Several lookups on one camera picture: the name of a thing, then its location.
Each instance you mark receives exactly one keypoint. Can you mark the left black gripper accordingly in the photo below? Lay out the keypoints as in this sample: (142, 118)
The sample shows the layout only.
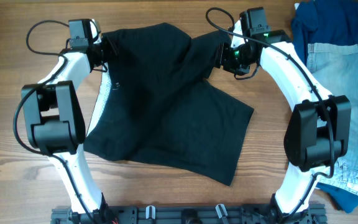
(102, 61)

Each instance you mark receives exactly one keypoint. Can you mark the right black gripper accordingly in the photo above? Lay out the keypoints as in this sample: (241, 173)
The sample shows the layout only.
(223, 55)

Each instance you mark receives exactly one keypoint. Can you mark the black shorts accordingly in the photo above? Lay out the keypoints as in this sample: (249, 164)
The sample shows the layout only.
(161, 108)

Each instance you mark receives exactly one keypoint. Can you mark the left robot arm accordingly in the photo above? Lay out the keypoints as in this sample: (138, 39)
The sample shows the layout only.
(48, 121)

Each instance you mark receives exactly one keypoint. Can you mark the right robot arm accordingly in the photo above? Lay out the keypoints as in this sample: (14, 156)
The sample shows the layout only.
(318, 131)

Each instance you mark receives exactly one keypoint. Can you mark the blue shirt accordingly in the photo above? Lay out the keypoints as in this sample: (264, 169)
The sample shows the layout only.
(324, 21)

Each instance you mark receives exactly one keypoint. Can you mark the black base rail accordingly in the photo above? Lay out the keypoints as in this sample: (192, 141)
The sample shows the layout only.
(185, 214)

